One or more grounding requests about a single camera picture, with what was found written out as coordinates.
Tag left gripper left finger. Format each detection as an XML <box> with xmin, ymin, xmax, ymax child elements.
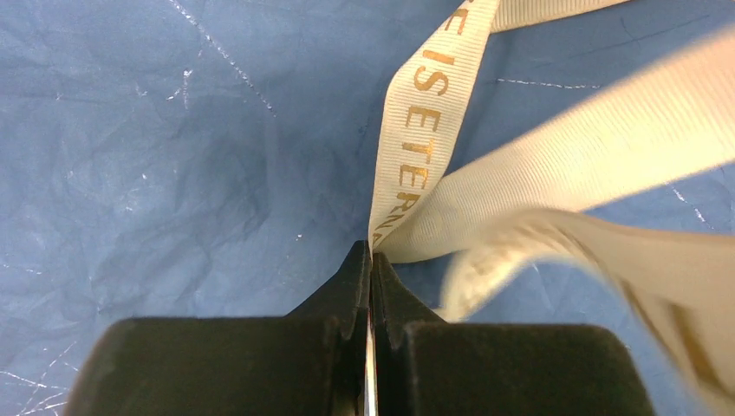
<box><xmin>64</xmin><ymin>241</ymin><xmax>371</xmax><ymax>415</ymax></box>

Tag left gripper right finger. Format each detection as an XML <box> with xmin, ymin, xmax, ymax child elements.
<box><xmin>371</xmin><ymin>254</ymin><xmax>654</xmax><ymax>415</ymax></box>

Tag cream printed ribbon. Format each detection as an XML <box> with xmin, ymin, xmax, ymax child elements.
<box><xmin>369</xmin><ymin>1</ymin><xmax>734</xmax><ymax>415</ymax></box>

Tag blue wrapping paper sheet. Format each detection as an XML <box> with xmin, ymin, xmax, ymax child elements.
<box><xmin>1</xmin><ymin>1</ymin><xmax>734</xmax><ymax>415</ymax></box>

